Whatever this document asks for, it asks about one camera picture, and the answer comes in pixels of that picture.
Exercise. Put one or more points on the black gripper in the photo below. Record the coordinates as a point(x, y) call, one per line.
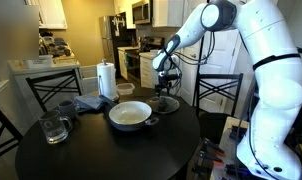
point(163, 81)

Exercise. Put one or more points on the glass lid with black knob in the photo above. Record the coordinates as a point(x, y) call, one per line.
point(171, 106)

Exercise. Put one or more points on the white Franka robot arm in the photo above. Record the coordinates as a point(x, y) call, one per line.
point(274, 86)

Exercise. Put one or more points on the grey pot cream interior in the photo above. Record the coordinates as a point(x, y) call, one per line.
point(131, 116)

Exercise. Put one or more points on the white lower drawer cabinet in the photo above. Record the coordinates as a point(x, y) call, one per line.
point(148, 71)

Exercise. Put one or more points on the clear plastic food container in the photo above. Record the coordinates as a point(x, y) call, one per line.
point(125, 88)

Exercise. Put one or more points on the black kitchen stove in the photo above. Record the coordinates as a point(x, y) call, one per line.
point(141, 60)

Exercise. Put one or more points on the white paper towel roll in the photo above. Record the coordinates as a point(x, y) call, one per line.
point(106, 81)

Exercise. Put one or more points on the white panel door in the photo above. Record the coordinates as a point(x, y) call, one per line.
point(221, 66)

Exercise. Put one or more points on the black refrigerator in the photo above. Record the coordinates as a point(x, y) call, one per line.
point(112, 43)

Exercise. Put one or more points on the blue folded cloth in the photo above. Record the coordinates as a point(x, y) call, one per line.
point(89, 101)

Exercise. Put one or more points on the orange black clamps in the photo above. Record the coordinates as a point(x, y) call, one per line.
point(211, 153)

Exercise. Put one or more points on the white cabinet beside microwave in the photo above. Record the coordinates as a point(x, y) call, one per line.
point(167, 13)

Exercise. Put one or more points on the robot mounting table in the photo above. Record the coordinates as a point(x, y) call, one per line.
point(227, 150)

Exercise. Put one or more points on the steel microwave oven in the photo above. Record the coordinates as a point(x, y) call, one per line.
point(142, 11)

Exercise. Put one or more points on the grey ceramic mug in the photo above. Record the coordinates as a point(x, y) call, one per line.
point(67, 108)

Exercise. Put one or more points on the clear glass mug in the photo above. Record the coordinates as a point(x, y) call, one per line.
point(54, 128)

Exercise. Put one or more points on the white kitchen counter unit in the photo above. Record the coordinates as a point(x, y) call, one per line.
point(44, 83)

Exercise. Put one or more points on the white upper kitchen cabinet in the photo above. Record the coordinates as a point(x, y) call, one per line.
point(52, 13)

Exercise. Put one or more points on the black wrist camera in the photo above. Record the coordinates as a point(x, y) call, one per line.
point(172, 77)

